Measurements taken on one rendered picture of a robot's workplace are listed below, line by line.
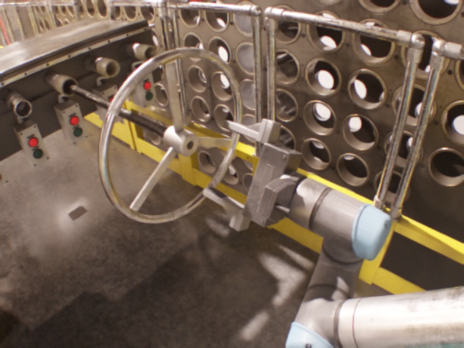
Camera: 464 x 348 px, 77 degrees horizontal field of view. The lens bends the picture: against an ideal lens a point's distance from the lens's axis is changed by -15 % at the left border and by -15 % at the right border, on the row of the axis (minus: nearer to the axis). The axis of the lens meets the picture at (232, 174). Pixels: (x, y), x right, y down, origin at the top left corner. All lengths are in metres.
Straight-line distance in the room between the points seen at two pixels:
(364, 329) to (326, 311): 0.06
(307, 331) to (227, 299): 0.97
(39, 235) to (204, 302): 1.03
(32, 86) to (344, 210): 1.14
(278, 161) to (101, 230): 1.41
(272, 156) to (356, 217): 0.17
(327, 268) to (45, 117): 1.12
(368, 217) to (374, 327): 0.15
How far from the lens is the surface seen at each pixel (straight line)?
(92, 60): 1.33
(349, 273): 0.55
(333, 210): 0.49
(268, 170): 0.55
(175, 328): 1.40
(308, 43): 2.07
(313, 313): 0.50
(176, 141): 0.68
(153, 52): 1.35
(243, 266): 1.52
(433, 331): 0.42
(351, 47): 1.95
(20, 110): 1.21
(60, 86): 1.18
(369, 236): 0.48
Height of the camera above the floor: 1.23
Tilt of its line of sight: 38 degrees down
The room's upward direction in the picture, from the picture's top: 4 degrees counter-clockwise
